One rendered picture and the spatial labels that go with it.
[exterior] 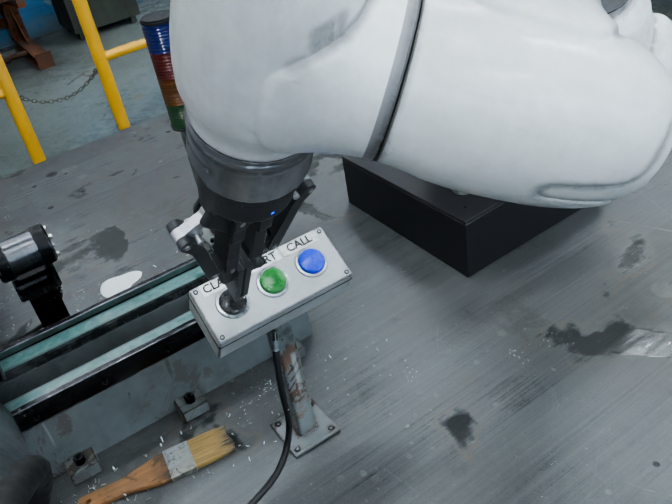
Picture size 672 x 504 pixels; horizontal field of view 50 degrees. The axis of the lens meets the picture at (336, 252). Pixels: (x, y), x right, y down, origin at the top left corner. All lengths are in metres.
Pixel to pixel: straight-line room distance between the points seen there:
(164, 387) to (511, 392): 0.47
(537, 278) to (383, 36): 0.83
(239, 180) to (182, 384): 0.60
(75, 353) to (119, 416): 0.11
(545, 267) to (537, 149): 0.81
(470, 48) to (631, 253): 0.88
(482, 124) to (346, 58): 0.08
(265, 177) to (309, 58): 0.12
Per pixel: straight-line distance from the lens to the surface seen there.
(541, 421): 0.97
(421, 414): 0.97
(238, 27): 0.36
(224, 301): 0.77
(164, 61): 1.22
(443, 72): 0.38
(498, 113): 0.38
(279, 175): 0.47
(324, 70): 0.37
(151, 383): 1.02
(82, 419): 1.01
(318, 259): 0.80
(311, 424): 0.96
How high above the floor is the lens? 1.54
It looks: 36 degrees down
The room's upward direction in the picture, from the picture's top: 10 degrees counter-clockwise
